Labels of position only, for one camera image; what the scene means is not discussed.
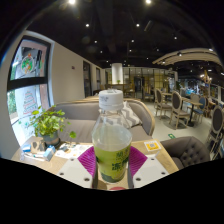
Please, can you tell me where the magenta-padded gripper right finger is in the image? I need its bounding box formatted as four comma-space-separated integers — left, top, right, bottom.
127, 145, 170, 190

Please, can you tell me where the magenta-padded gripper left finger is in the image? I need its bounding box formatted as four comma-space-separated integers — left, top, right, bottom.
54, 145, 99, 190

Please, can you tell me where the clear green-labelled drink bottle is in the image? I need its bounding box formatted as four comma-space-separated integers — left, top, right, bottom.
91, 89, 133, 184

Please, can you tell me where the white printed pamphlet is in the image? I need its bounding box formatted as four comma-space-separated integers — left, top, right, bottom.
54, 143, 93, 160

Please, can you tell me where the yellow square table sign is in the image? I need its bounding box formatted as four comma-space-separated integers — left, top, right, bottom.
143, 139, 162, 153

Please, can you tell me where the pale blue carton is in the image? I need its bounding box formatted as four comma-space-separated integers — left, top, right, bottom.
43, 145, 57, 162

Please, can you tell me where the dark grey tufted armchair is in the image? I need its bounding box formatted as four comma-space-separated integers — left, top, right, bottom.
160, 135, 212, 170

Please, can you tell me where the green potted plant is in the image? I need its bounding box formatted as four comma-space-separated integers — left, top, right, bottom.
29, 105, 77, 148

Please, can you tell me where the small blue box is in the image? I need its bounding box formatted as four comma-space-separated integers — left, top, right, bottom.
21, 143, 32, 153

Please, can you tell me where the grey wood-framed sofa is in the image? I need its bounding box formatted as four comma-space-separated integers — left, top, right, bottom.
49, 97, 156, 144

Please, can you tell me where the group of dining chairs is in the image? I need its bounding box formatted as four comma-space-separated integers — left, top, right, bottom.
153, 87, 224, 158

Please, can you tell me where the window with festive stickers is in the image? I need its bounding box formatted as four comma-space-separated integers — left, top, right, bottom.
6, 35, 53, 148

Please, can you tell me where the group of ceiling spotlights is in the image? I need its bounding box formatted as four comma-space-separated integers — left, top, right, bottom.
66, 0, 218, 58

